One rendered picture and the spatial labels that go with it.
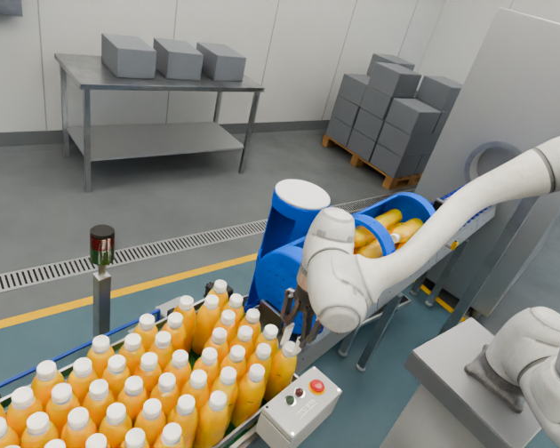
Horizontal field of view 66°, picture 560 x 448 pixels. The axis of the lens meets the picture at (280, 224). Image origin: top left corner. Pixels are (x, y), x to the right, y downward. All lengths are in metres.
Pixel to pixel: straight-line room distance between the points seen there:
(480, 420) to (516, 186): 0.69
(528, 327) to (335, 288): 0.70
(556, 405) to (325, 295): 0.66
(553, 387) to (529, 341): 0.17
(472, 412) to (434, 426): 0.22
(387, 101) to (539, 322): 3.93
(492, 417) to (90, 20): 3.97
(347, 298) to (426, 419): 0.86
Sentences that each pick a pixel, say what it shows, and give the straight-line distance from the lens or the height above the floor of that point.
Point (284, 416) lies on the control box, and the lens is 1.11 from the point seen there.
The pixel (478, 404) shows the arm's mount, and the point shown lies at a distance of 1.43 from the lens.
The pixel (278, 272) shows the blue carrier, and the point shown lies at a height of 1.15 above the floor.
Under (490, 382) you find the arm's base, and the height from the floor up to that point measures 1.09.
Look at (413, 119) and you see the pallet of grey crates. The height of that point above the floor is 0.83.
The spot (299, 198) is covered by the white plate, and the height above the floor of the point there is 1.04.
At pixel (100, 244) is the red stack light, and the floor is 1.23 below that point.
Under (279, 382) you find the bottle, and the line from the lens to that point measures 1.28.
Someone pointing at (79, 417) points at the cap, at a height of 1.11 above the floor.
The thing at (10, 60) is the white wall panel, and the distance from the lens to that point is 4.27.
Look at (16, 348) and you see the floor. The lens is 2.67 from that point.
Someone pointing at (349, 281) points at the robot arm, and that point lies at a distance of 0.82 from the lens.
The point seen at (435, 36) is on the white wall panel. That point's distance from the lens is 7.24.
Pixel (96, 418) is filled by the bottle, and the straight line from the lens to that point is 1.13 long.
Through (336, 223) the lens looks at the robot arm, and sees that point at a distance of 0.92.
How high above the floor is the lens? 2.00
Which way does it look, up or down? 32 degrees down
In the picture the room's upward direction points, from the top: 15 degrees clockwise
